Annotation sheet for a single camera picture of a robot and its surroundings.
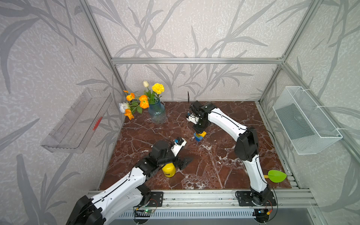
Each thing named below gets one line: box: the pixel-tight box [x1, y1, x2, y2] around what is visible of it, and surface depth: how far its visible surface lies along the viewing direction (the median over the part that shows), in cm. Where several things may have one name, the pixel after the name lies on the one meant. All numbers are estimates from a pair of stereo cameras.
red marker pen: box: [92, 116, 103, 131], surface depth 69 cm
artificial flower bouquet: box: [118, 80, 165, 120], surface depth 84 cm
